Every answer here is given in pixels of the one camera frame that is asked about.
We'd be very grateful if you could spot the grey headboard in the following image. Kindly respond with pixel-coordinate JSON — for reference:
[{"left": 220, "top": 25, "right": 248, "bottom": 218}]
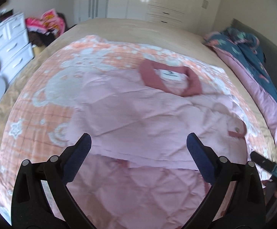
[{"left": 231, "top": 19, "right": 277, "bottom": 88}]

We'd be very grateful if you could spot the white bedroom door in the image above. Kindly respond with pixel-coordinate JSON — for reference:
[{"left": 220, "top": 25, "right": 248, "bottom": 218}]
[{"left": 77, "top": 0, "right": 108, "bottom": 22}]

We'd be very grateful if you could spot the beige bed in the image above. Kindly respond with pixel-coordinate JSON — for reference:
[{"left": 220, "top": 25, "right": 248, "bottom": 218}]
[{"left": 0, "top": 16, "right": 277, "bottom": 196}]

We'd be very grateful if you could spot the white drawer chest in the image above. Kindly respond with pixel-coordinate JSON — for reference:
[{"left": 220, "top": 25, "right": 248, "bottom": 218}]
[{"left": 0, "top": 13, "right": 33, "bottom": 83}]

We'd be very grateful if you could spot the pink quilted jacket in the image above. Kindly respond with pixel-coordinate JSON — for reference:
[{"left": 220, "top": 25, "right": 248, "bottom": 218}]
[{"left": 50, "top": 59, "right": 251, "bottom": 229}]

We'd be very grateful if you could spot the pink yellow clothes pile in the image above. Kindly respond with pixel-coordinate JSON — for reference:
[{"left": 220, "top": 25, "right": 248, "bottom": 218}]
[{"left": 25, "top": 9, "right": 66, "bottom": 38}]

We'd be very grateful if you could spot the blue pink floral quilt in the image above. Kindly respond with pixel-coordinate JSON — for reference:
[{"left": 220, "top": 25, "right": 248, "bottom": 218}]
[{"left": 204, "top": 27, "right": 277, "bottom": 144}]

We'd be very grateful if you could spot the orange white patterned blanket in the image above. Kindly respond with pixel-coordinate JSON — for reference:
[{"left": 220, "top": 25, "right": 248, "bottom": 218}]
[{"left": 0, "top": 34, "right": 272, "bottom": 224}]

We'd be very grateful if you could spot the white glossy wardrobe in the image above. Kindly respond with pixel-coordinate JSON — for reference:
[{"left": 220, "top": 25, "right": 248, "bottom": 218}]
[{"left": 107, "top": 0, "right": 221, "bottom": 34}]

